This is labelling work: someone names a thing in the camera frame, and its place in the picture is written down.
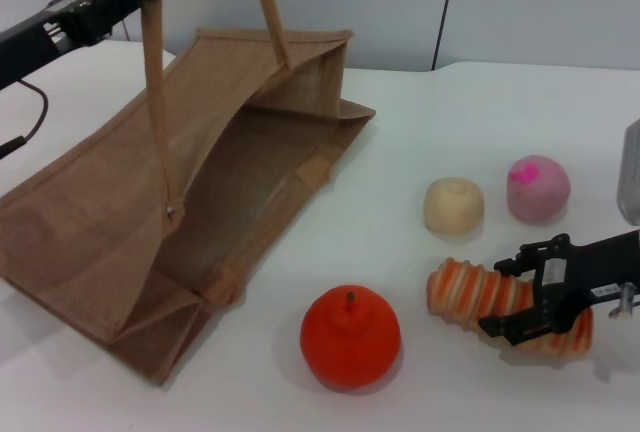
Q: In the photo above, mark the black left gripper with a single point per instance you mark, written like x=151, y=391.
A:
x=35, y=44

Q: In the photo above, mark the orange toy fruit with stem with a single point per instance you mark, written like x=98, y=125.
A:
x=350, y=347

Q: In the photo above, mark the silver right wrist plug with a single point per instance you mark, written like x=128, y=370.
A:
x=624, y=302

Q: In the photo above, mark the brown woven handbag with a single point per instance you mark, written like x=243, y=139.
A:
x=150, y=192

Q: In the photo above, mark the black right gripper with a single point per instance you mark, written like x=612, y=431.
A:
x=585, y=272

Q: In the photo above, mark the orange striped long bread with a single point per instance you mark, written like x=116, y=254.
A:
x=465, y=292

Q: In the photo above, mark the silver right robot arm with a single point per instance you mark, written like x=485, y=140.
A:
x=631, y=177

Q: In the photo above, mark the cream round bun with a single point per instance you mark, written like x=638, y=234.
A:
x=454, y=207

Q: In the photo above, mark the pink round bun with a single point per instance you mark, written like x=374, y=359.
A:
x=540, y=192

